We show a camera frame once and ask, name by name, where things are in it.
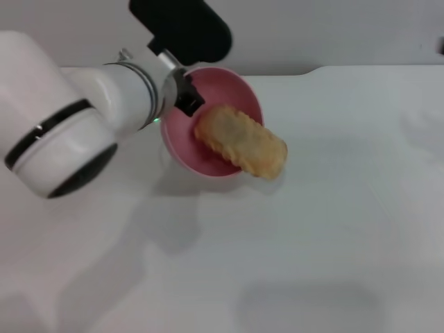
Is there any orange ridged toy bread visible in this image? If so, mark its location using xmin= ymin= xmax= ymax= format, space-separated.
xmin=193 ymin=105 xmax=288 ymax=181

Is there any pink plastic bowl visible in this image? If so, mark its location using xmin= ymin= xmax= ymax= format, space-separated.
xmin=159 ymin=67 xmax=265 ymax=178

